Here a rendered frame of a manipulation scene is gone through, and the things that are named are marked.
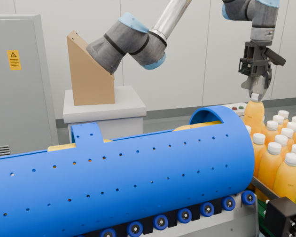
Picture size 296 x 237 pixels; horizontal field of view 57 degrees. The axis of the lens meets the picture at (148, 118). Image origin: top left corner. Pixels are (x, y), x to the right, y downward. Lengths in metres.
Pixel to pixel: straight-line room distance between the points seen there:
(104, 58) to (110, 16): 2.39
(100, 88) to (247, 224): 0.71
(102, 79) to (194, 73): 2.86
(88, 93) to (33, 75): 1.19
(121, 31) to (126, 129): 0.39
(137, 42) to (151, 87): 2.62
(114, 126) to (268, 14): 0.67
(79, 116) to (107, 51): 0.27
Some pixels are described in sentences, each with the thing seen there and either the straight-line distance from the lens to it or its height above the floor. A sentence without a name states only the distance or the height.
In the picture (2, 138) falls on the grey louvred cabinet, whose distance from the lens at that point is 2.48.
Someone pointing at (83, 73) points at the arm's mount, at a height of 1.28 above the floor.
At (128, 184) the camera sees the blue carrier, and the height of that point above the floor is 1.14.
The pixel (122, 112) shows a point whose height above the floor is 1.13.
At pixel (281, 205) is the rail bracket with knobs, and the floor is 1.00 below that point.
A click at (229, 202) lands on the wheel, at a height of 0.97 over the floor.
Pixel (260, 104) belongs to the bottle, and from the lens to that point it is 1.09.
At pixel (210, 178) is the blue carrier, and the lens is 0.75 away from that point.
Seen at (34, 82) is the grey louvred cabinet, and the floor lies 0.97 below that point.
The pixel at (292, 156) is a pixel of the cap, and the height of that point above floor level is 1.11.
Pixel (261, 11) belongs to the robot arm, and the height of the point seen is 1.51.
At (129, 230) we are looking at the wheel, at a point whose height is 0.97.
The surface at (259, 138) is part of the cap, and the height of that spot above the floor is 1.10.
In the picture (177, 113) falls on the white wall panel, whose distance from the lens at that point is 3.95.
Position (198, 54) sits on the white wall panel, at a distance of 3.84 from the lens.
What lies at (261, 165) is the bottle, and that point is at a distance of 0.99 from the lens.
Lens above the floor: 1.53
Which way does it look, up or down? 23 degrees down
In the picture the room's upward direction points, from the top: straight up
